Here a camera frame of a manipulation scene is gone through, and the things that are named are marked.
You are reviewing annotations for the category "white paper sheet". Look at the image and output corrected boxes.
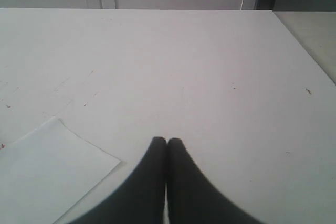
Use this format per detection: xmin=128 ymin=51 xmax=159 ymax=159
xmin=1 ymin=118 xmax=120 ymax=223

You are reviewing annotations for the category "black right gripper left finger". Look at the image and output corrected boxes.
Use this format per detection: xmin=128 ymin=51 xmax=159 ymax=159
xmin=72 ymin=136 xmax=167 ymax=223

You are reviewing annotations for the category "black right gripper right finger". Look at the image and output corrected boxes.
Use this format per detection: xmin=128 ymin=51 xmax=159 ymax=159
xmin=167 ymin=138 xmax=260 ymax=223

